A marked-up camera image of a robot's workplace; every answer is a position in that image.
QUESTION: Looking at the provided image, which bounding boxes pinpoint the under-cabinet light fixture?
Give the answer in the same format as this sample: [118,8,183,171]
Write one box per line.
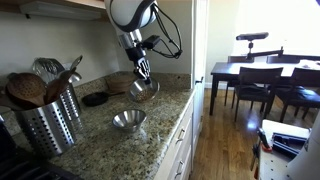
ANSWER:
[19,1,103,22]

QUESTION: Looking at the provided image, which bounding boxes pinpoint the metal spoon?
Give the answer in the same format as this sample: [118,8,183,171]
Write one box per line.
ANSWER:
[69,55,84,73]

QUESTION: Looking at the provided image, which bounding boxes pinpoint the wooden upper cabinet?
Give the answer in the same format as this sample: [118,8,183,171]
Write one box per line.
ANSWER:
[0,0,111,19]

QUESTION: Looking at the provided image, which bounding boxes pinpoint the white tall cabinet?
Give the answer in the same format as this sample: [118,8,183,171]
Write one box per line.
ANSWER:
[190,0,209,158]

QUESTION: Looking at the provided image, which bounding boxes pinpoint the small perforated steel utensil holder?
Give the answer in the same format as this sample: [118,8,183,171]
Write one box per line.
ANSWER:
[59,83,83,122]

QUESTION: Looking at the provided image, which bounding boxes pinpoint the black cast iron skillet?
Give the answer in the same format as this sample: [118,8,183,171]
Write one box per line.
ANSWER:
[81,91,126,108]

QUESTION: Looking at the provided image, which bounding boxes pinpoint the dark dining chair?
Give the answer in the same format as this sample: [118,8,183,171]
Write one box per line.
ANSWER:
[266,54,301,64]
[232,66,284,123]
[223,55,256,107]
[275,67,320,124]

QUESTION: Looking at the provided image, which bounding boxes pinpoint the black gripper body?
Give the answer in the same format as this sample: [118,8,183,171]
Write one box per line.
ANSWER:
[125,46,149,65]

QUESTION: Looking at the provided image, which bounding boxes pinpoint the wooden slotted spoon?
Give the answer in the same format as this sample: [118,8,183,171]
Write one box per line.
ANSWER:
[5,72,48,109]

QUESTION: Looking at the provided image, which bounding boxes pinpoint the kitchen base cabinet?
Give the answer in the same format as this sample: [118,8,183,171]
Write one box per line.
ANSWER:
[153,89,196,180]

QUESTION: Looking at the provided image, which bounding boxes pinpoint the dark wooden dining table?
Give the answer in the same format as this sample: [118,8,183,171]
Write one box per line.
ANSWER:
[209,59,320,117]

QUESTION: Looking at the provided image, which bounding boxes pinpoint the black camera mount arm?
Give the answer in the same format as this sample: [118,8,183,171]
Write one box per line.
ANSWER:
[245,40,285,63]

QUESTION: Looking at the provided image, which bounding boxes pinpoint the black stereo camera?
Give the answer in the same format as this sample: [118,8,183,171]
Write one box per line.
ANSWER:
[235,31,270,42]

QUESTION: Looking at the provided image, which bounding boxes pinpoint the metal drawer handle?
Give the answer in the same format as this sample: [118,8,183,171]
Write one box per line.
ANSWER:
[175,128,186,145]
[174,159,185,179]

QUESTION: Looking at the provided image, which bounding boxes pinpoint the brown food pieces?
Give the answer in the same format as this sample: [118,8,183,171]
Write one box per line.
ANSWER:
[134,89,153,102]

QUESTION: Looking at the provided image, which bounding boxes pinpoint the silver bowl holding food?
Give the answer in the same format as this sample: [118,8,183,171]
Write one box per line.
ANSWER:
[128,77,160,103]

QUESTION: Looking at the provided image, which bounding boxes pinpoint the steel ladle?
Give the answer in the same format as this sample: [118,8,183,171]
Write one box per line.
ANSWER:
[66,70,83,84]

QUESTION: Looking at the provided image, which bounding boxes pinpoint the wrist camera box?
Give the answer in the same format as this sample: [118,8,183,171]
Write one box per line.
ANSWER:
[141,34,162,51]

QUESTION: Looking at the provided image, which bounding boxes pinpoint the empty silver bowl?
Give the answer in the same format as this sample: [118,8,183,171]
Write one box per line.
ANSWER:
[112,109,148,133]

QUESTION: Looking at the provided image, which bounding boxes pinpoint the black tool case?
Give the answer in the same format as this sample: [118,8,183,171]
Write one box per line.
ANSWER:
[271,132,308,158]

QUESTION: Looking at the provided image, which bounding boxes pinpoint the black red clamp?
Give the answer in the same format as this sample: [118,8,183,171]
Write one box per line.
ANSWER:
[250,128,273,180]

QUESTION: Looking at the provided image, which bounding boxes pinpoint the robot cart table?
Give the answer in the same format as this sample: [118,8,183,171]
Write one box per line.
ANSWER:
[258,119,313,180]

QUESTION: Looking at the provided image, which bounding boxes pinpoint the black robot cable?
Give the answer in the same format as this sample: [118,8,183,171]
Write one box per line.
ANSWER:
[151,3,184,60]

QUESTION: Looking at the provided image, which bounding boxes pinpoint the large perforated steel utensil holder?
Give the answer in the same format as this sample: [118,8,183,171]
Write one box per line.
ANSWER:
[14,99,78,158]

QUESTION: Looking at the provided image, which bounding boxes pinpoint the white paper sheet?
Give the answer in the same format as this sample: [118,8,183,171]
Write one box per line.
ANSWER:
[299,59,320,71]

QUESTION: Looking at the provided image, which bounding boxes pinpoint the stainless gas stove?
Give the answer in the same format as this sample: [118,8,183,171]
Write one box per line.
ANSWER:
[0,114,84,180]

